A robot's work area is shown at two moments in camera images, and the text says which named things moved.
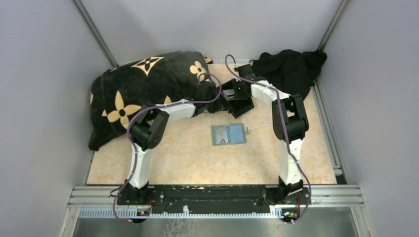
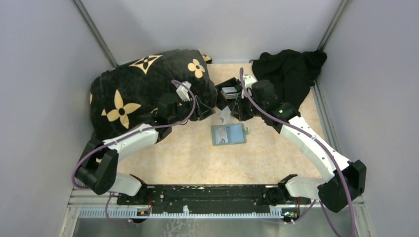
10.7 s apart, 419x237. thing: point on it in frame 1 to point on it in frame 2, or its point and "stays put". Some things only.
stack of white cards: x=225 y=93 stays put
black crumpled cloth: x=292 y=71 stays put
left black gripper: x=218 y=106 to x=203 y=110
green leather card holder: x=229 y=134 stays put
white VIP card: x=221 y=135 stays put
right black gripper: x=237 y=96 to x=244 y=98
